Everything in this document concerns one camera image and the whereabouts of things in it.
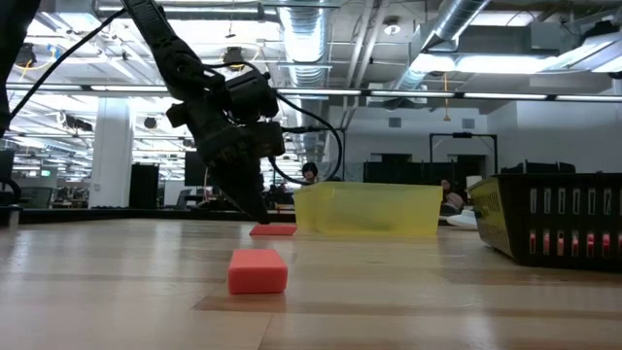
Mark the bright ceiling light panel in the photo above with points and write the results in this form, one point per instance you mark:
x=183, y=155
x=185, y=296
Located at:
x=486, y=63

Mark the white square column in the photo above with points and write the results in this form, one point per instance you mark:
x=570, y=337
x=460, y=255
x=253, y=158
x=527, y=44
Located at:
x=112, y=155

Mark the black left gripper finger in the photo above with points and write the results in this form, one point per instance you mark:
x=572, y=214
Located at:
x=243, y=189

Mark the yellow translucent plastic bin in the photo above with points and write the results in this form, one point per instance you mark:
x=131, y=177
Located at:
x=369, y=209

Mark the black cabinet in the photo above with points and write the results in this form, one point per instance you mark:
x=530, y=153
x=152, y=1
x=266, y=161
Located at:
x=144, y=187

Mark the silver ventilation duct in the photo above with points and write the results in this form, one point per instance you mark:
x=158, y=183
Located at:
x=306, y=44
x=452, y=19

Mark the black aluminium table frame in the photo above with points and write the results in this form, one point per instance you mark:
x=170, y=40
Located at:
x=121, y=215

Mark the long ceiling light strip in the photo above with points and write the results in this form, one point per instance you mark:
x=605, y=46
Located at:
x=413, y=93

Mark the person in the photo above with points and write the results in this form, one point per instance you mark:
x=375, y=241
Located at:
x=452, y=199
x=309, y=171

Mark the orange eraser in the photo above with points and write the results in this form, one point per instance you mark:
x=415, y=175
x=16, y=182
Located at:
x=257, y=272
x=272, y=230

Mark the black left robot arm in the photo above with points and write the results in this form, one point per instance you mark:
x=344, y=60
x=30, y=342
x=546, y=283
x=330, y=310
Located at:
x=170, y=53

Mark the black mesh basket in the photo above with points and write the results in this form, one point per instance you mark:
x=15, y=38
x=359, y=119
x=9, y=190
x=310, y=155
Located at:
x=549, y=219

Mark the black tall stand frame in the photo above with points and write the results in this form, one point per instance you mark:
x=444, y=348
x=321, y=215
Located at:
x=463, y=135

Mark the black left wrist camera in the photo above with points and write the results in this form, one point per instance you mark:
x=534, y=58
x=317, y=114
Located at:
x=250, y=97

